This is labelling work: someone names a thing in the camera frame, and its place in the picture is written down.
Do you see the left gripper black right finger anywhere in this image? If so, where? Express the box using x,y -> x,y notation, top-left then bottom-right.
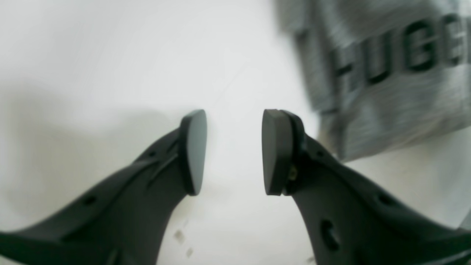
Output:
261,109 -> 471,265

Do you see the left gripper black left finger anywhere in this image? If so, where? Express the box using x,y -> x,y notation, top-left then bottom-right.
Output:
0,109 -> 208,265

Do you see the grey HUGO T-shirt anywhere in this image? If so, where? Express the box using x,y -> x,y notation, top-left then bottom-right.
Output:
275,0 -> 471,162

